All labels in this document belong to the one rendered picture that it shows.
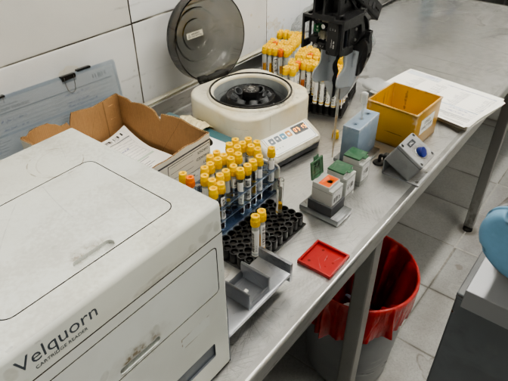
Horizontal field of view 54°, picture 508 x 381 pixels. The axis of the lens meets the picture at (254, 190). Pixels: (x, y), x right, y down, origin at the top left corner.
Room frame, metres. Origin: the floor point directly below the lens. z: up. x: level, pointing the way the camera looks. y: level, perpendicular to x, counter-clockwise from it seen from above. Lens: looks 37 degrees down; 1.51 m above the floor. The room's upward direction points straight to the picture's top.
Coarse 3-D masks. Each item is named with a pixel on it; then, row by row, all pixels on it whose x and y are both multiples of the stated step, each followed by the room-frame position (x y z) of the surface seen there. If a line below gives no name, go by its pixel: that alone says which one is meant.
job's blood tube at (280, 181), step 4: (280, 180) 0.75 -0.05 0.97; (280, 184) 0.73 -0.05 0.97; (280, 188) 0.73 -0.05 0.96; (280, 192) 0.73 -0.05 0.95; (280, 196) 0.73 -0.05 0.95; (276, 200) 0.74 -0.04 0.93; (280, 200) 0.73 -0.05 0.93; (276, 204) 0.74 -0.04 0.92; (280, 204) 0.74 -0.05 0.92; (276, 208) 0.74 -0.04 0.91; (280, 208) 0.74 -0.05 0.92; (276, 212) 0.74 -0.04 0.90; (280, 212) 0.74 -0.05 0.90
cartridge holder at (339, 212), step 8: (304, 200) 0.79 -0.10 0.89; (312, 200) 0.77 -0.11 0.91; (344, 200) 0.77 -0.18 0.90; (304, 208) 0.77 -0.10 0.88; (312, 208) 0.76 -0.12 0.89; (320, 208) 0.75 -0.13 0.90; (328, 208) 0.74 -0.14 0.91; (336, 208) 0.75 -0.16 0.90; (344, 208) 0.77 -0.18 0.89; (320, 216) 0.75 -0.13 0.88; (328, 216) 0.74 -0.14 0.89; (336, 216) 0.74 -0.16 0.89; (344, 216) 0.74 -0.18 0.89; (336, 224) 0.72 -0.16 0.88
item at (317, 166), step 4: (316, 156) 0.79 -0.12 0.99; (320, 156) 0.80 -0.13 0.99; (316, 160) 0.79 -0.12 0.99; (320, 160) 0.80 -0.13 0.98; (312, 164) 0.78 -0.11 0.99; (316, 164) 0.79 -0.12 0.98; (320, 164) 0.80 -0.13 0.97; (312, 168) 0.78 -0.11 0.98; (316, 168) 0.79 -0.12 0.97; (320, 168) 0.80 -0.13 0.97; (312, 172) 0.78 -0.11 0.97; (316, 172) 0.79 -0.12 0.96; (320, 172) 0.80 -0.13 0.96; (312, 176) 0.77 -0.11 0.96; (316, 176) 0.78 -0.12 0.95; (312, 180) 0.77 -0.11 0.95
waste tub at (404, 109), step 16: (384, 96) 1.13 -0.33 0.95; (400, 96) 1.15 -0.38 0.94; (416, 96) 1.13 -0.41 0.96; (432, 96) 1.10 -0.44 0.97; (384, 112) 1.04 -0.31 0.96; (400, 112) 1.02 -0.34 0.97; (416, 112) 1.12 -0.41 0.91; (432, 112) 1.05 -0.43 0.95; (384, 128) 1.04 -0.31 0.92; (400, 128) 1.01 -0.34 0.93; (416, 128) 0.99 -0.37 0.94; (432, 128) 1.07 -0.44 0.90
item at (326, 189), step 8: (320, 176) 0.79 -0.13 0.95; (328, 176) 0.79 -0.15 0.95; (312, 184) 0.77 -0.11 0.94; (320, 184) 0.76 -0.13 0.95; (328, 184) 0.76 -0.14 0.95; (336, 184) 0.77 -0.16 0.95; (312, 192) 0.77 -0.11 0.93; (320, 192) 0.76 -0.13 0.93; (328, 192) 0.75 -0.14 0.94; (336, 192) 0.76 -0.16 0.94; (320, 200) 0.76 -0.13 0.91; (328, 200) 0.75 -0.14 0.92; (336, 200) 0.76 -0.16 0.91
